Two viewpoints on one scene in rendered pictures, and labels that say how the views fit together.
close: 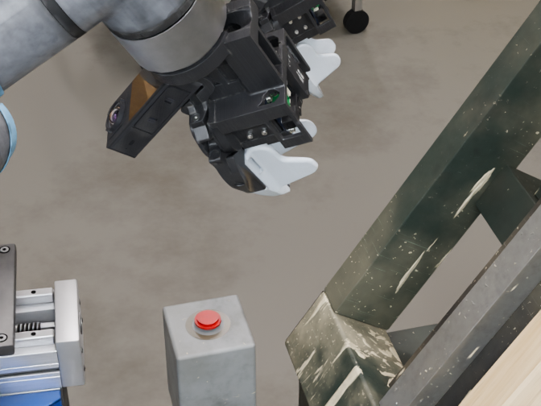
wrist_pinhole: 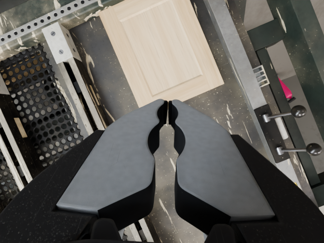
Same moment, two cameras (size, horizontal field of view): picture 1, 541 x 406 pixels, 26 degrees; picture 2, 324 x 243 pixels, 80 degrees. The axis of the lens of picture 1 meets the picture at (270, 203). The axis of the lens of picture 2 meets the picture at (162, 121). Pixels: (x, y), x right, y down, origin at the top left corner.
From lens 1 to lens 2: 0.93 m
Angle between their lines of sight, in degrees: 64
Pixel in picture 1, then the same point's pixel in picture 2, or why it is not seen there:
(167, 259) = not seen: outside the picture
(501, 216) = (263, 31)
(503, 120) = (301, 47)
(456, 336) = (216, 8)
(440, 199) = (285, 6)
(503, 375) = (193, 28)
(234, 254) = not seen: outside the picture
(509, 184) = (275, 37)
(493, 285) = (228, 32)
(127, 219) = not seen: outside the picture
